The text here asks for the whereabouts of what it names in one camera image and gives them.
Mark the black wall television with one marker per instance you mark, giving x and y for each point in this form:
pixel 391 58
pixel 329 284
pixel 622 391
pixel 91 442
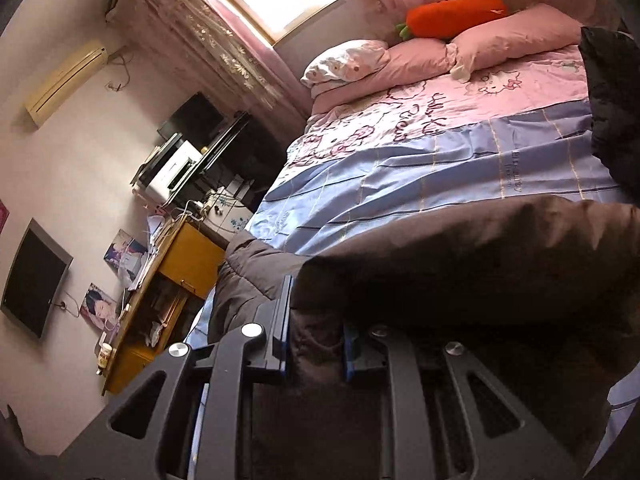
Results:
pixel 32 280

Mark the brown puffer jacket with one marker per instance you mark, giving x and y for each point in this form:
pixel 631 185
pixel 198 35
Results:
pixel 450 270

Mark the pink pillow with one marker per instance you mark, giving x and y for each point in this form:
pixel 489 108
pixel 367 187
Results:
pixel 400 70
pixel 515 35

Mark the white printed pillow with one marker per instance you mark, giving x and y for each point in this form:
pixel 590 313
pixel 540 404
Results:
pixel 345 62

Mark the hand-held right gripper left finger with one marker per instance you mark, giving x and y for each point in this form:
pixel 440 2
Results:
pixel 286 350

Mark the cream air conditioner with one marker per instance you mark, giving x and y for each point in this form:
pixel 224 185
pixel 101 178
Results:
pixel 62 82

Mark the white printer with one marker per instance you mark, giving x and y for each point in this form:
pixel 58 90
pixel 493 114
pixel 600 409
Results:
pixel 172 172

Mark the black monitor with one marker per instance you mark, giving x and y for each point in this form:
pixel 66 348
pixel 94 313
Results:
pixel 192 117

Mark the small white-capped bottle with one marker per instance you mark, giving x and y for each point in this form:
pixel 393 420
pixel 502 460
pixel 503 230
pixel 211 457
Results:
pixel 105 357

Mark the white floral box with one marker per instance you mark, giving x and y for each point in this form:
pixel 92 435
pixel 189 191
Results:
pixel 227 212

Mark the yellow wooden desk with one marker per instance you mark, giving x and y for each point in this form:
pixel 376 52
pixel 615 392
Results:
pixel 185 260

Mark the portrait photo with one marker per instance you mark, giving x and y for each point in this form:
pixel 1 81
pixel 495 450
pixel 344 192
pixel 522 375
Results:
pixel 100 307
pixel 125 255

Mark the black desk stand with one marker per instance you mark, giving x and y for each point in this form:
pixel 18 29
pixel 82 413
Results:
pixel 245 155

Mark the orange carrot plush pillow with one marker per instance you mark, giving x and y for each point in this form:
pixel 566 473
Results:
pixel 450 17

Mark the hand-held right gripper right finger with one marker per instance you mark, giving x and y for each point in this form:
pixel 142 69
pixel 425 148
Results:
pixel 348 355

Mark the black puffer jacket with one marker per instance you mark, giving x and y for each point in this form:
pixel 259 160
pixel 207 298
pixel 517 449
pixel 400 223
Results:
pixel 615 110

